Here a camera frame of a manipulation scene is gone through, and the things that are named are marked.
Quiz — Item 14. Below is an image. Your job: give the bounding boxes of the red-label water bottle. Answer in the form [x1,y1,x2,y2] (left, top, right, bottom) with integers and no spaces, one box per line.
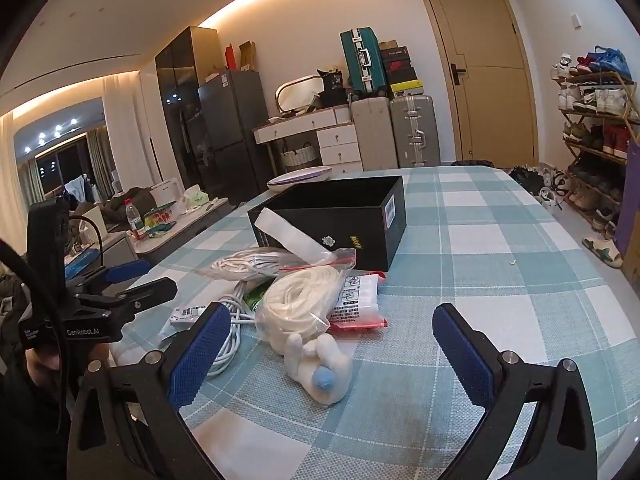
[125,198,148,241]

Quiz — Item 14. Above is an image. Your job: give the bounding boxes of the black cardboard box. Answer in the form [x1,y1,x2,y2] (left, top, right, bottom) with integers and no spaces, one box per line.
[247,176,406,272]

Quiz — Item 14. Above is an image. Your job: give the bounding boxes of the silver suitcase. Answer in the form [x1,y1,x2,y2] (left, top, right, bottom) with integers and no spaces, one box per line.
[389,95,442,168]

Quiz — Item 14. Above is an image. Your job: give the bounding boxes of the teal suitcase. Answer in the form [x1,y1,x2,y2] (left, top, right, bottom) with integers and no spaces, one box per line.
[340,27,388,101]

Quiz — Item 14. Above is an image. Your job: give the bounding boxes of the green packet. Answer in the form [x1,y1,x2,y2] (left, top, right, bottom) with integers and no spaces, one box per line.
[245,282,273,313]

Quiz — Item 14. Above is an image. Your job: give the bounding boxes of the beige suitcase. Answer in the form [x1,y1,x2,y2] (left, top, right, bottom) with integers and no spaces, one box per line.
[350,96,393,171]

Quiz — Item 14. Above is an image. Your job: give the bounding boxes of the small labelled clear packet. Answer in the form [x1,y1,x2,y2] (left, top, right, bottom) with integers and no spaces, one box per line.
[160,305,208,356]

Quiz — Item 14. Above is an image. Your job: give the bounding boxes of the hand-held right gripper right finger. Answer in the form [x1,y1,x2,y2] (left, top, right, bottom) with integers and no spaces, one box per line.
[431,303,599,480]

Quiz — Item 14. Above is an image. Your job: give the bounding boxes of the grey refrigerator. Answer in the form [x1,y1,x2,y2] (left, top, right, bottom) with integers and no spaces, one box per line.
[197,70,276,193]

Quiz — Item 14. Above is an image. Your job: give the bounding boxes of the white charging cable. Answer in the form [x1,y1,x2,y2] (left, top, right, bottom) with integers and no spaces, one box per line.
[202,280,263,378]

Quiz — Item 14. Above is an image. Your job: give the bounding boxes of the bagged white rope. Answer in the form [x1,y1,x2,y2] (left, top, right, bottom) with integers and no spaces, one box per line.
[255,254,358,351]

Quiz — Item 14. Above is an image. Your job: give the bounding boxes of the white low table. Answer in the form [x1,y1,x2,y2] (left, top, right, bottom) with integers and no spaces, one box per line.
[125,196,231,261]

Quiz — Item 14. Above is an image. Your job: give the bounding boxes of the red-edged white packet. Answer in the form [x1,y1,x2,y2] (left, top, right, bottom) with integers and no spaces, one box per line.
[327,271,388,331]

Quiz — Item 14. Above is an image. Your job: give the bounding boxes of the oval mirror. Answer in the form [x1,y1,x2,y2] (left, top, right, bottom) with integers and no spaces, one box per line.
[275,75,328,113]

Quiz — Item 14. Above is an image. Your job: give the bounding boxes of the oval white plate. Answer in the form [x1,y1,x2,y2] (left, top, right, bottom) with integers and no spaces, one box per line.
[266,166,333,192]

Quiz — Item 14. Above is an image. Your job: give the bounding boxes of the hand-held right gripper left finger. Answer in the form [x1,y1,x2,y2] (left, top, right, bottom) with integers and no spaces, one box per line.
[65,301,251,480]

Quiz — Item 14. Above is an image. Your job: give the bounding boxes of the scattered loose shoes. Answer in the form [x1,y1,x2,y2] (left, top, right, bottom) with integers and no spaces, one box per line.
[507,162,571,211]

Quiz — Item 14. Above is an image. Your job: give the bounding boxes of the dark tall cabinet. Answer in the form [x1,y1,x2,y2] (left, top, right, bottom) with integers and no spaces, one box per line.
[155,26,223,193]

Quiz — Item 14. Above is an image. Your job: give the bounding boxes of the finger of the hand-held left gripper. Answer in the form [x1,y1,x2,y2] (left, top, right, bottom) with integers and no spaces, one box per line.
[75,276,178,323]
[70,259,152,292]

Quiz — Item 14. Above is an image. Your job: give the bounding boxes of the black red shoe box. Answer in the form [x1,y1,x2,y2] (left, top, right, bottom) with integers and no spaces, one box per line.
[382,57,415,83]

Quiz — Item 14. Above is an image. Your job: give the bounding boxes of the bamboo shoe rack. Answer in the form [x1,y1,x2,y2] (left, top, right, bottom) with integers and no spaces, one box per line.
[550,67,640,231]

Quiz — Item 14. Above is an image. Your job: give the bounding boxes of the person's left hand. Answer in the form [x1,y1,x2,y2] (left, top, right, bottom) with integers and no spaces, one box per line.
[24,342,111,387]

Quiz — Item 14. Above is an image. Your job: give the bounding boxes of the teal checked tablecloth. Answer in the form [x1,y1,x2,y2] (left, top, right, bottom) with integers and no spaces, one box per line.
[107,165,640,480]

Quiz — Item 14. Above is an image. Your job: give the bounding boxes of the woven basket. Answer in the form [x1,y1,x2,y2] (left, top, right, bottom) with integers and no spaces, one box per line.
[280,142,320,173]

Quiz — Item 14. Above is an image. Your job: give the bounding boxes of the bagged thin white cord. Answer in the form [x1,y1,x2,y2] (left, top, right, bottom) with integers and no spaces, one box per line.
[195,247,301,281]

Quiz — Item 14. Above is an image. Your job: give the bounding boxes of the white dressing table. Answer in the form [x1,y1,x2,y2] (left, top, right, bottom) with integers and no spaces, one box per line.
[252,107,363,176]

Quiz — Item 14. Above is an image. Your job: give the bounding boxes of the beige slipper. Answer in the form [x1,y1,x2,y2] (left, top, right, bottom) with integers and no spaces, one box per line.
[582,236,625,268]

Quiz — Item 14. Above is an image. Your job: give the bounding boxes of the beige door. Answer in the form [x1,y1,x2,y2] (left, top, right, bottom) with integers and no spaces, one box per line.
[412,0,540,168]

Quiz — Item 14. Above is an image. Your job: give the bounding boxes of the white foam sheet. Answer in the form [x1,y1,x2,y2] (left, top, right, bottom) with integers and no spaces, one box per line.
[254,208,332,266]

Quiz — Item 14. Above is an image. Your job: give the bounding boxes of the white plush toy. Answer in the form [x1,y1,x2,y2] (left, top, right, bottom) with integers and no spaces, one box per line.
[284,332,353,406]

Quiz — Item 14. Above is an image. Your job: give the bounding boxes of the shoe rack with shoes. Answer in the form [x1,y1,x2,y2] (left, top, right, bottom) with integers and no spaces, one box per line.
[550,46,640,226]

